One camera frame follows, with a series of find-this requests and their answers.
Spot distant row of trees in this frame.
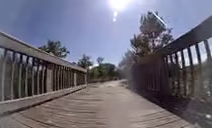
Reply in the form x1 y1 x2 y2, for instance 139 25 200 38
76 54 122 83

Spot wooden plank bridge deck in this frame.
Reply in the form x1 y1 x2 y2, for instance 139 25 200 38
0 79 212 128

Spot green tree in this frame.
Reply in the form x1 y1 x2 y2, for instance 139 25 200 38
38 39 71 60

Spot tall dark tree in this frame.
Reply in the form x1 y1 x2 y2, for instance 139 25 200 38
118 10 175 68

